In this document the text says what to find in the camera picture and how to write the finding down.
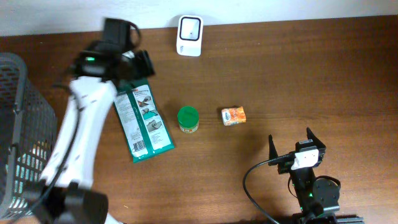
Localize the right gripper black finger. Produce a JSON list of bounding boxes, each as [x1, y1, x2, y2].
[[306, 127, 326, 149], [268, 134, 279, 166]]

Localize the orange tissue pack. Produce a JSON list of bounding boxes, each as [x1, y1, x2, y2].
[[221, 106, 246, 126]]

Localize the green wipes packet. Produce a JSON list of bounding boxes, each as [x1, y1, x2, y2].
[[114, 79, 175, 163]]

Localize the green lid seasoning jar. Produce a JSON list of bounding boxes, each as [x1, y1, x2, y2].
[[177, 106, 199, 133]]

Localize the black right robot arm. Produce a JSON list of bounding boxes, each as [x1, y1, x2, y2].
[[269, 128, 364, 223]]

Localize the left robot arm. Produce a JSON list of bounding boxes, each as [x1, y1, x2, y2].
[[11, 18, 155, 223]]

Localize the white barcode scanner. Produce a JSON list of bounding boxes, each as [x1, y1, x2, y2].
[[176, 15, 204, 57]]

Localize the grey plastic mesh basket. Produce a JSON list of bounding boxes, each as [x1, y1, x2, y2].
[[1, 53, 57, 220]]

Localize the packaged items inside basket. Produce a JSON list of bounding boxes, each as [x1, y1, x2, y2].
[[9, 141, 49, 209]]

